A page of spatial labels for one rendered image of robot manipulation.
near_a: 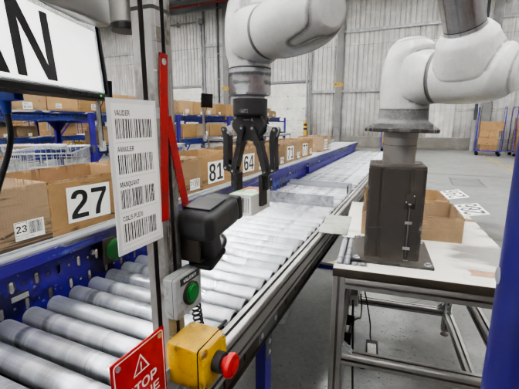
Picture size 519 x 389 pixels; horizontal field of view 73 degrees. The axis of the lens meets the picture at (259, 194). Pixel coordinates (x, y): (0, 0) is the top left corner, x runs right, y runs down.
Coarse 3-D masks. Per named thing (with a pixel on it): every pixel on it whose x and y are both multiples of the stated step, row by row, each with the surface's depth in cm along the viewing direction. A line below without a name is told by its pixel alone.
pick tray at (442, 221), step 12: (432, 204) 162; (444, 204) 160; (432, 216) 137; (444, 216) 161; (456, 216) 147; (432, 228) 138; (444, 228) 136; (456, 228) 135; (432, 240) 139; (444, 240) 137; (456, 240) 136
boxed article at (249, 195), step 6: (234, 192) 77; (240, 192) 77; (246, 192) 77; (252, 192) 77; (258, 192) 77; (246, 198) 74; (252, 198) 74; (258, 198) 77; (246, 204) 75; (252, 204) 74; (258, 204) 77; (246, 210) 75; (252, 210) 74; (258, 210) 77
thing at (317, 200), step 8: (272, 192) 209; (280, 192) 207; (288, 192) 205; (272, 200) 210; (280, 200) 208; (288, 200) 205; (296, 200) 203; (304, 200) 201; (312, 200) 199; (320, 200) 198; (328, 200) 196
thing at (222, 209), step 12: (192, 204) 56; (204, 204) 56; (216, 204) 56; (228, 204) 58; (240, 204) 62; (180, 216) 55; (192, 216) 54; (204, 216) 53; (216, 216) 54; (228, 216) 57; (240, 216) 62; (180, 228) 55; (192, 228) 54; (204, 228) 53; (216, 228) 54; (204, 240) 54; (216, 240) 58; (204, 252) 57; (216, 252) 58; (192, 264) 57; (204, 264) 57; (216, 264) 58
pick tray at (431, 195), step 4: (428, 192) 191; (432, 192) 190; (436, 192) 190; (428, 196) 191; (432, 196) 191; (436, 196) 190; (440, 196) 181; (444, 196) 174; (364, 200) 193; (428, 200) 166; (432, 200) 165; (436, 200) 189; (440, 200) 181; (444, 200) 173; (448, 200) 165
